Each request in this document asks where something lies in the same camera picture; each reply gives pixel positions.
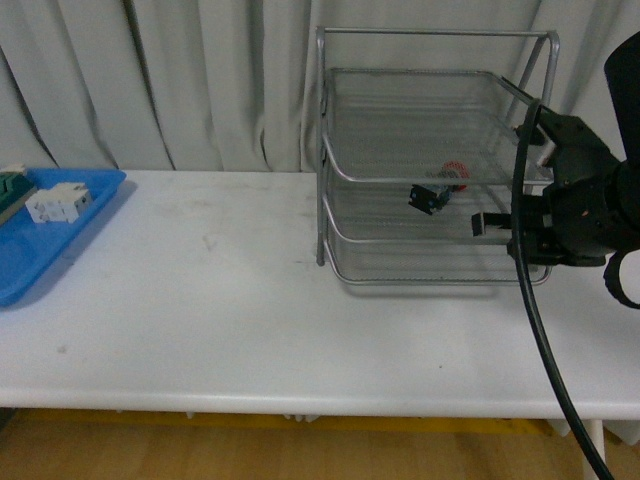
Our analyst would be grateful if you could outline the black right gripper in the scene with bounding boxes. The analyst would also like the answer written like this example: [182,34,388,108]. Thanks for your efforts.
[471,106,624,267]

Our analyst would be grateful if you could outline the red emergency stop button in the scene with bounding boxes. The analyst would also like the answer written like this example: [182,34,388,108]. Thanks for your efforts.
[408,159,471,217]

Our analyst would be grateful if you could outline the silver mesh tray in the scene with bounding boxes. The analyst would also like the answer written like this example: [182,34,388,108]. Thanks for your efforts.
[327,219,554,288]
[322,68,531,185]
[324,184,511,245]

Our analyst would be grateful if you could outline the grey curtain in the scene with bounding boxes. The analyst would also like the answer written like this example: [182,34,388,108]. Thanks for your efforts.
[1,1,639,172]

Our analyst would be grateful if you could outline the white circuit breaker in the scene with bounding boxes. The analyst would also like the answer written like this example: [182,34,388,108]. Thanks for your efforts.
[25,182,93,224]

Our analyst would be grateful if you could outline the blue plastic tray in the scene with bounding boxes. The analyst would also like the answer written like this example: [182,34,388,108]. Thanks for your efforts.
[1,168,126,307]

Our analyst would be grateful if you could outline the green terminal block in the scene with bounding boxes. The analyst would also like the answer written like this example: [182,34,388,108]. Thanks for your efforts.
[1,165,37,224]

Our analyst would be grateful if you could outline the silver mesh rack frame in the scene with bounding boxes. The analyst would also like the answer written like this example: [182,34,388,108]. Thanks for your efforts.
[314,26,561,267]

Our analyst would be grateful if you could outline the black camera cable right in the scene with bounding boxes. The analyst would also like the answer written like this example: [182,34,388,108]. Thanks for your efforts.
[510,98,616,480]

